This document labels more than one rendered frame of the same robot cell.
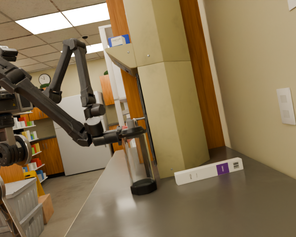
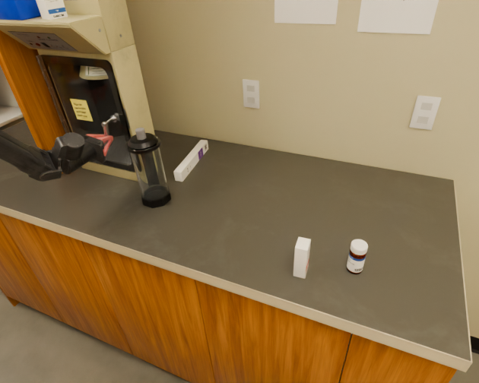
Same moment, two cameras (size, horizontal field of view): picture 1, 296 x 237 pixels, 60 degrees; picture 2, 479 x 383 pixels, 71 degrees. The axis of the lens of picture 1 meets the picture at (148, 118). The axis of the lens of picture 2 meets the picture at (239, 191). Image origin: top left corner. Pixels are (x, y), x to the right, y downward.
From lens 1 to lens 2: 92 cm
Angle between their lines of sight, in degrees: 67
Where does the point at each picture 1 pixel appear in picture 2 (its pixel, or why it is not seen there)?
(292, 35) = (271, 42)
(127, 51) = (98, 28)
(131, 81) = (15, 53)
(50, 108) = not seen: outside the picture
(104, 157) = not seen: outside the picture
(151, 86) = (127, 77)
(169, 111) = (145, 106)
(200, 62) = not seen: hidden behind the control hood
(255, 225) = (287, 183)
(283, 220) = (293, 175)
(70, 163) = not seen: outside the picture
